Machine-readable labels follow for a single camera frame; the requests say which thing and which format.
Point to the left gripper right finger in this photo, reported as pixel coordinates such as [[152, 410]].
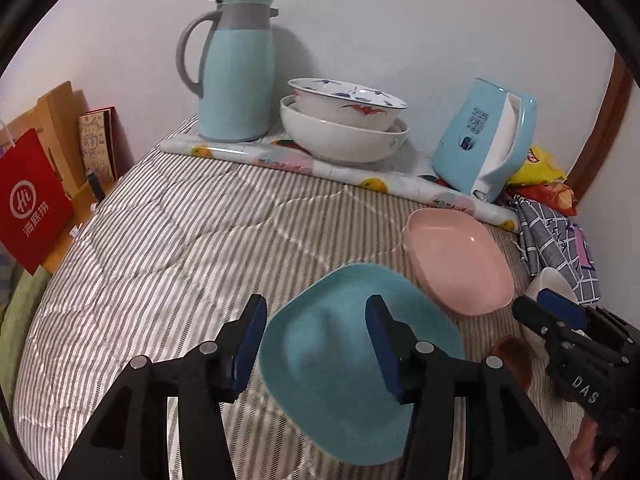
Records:
[[505, 436]]

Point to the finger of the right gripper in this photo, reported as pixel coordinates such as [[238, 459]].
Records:
[[598, 324], [562, 343]]

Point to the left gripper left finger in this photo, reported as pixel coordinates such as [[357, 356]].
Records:
[[126, 436]]

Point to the brown wooden bowl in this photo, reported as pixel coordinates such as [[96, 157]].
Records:
[[515, 355]]

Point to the pink square plate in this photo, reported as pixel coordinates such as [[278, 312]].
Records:
[[457, 262]]

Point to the blue square plate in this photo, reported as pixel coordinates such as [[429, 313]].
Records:
[[317, 361]]

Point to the right hand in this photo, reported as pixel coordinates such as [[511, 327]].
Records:
[[583, 456]]

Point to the grey checkered cloth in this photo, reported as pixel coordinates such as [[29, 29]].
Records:
[[550, 240]]

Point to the red snack bag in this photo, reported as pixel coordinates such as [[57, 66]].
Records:
[[557, 196]]

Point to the yellow chip bag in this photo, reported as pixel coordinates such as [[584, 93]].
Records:
[[539, 167]]

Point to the light blue electric kettle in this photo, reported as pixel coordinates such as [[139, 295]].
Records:
[[487, 140]]

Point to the fruit print rolled mat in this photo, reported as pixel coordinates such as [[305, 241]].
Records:
[[278, 157]]

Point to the red paper shopping bag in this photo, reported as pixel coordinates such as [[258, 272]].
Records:
[[34, 205]]

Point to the large white ceramic bowl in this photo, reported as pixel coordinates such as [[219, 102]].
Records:
[[340, 143]]

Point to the blue patterned ceramic bowl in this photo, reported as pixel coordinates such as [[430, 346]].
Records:
[[346, 103]]

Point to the patterned book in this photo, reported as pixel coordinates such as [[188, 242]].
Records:
[[97, 143]]

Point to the wooden board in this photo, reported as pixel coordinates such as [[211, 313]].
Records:
[[55, 119]]

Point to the light blue thermos jug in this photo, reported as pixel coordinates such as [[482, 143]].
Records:
[[236, 70]]

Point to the brown wooden door frame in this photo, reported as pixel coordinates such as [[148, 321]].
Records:
[[605, 130]]

